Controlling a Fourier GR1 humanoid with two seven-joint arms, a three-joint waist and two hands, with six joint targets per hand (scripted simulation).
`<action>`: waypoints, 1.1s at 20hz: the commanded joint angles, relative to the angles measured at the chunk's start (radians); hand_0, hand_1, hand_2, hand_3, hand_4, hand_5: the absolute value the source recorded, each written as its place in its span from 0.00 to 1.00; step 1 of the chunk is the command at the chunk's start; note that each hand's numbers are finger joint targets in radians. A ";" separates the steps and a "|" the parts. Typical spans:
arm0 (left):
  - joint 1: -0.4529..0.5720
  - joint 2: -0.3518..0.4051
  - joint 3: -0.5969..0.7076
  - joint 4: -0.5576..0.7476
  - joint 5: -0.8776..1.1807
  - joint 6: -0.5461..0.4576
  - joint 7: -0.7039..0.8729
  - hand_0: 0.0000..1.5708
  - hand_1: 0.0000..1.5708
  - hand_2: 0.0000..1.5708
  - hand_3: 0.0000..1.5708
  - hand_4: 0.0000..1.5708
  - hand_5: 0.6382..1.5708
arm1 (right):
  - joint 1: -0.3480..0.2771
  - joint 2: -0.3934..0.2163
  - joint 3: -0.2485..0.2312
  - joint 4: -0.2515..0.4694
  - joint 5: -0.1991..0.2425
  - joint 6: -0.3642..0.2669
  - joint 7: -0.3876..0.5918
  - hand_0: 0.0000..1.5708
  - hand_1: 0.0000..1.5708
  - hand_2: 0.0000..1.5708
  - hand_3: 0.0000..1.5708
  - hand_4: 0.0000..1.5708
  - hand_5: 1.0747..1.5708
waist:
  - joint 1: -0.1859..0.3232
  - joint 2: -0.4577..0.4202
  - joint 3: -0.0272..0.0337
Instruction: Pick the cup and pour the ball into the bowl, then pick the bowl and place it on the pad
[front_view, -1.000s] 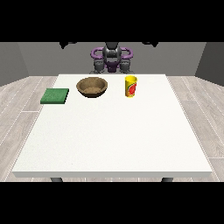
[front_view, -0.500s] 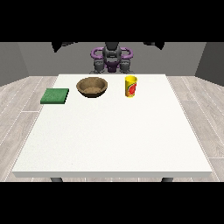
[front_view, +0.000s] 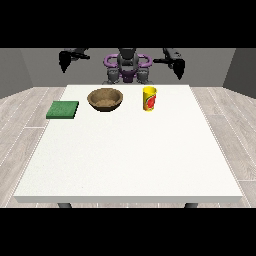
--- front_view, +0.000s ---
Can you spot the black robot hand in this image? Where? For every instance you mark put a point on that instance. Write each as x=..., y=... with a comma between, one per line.
x=64, y=61
x=178, y=67

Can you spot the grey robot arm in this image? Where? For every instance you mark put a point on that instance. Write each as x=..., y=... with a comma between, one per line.
x=170, y=52
x=79, y=51

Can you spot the yellow cup with melon print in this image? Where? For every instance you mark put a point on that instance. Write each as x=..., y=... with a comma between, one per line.
x=149, y=99

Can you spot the green square pad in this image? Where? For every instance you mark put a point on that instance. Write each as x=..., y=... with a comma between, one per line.
x=62, y=109

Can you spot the brown wooden bowl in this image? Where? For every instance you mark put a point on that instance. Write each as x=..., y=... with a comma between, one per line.
x=105, y=99

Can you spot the grey robot trunk purple rings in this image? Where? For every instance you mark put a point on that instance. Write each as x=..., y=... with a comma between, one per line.
x=127, y=66

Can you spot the dark table leg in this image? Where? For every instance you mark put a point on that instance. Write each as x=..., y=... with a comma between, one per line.
x=64, y=205
x=191, y=205

